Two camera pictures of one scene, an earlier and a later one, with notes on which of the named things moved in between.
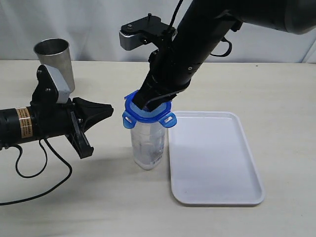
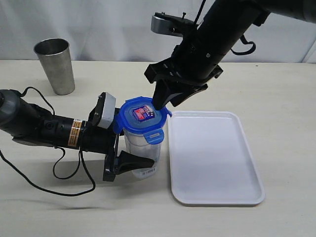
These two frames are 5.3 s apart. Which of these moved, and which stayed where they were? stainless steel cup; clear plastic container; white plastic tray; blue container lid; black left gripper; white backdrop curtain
Moved: clear plastic container; blue container lid; black left gripper
Stayed: white backdrop curtain; stainless steel cup; white plastic tray
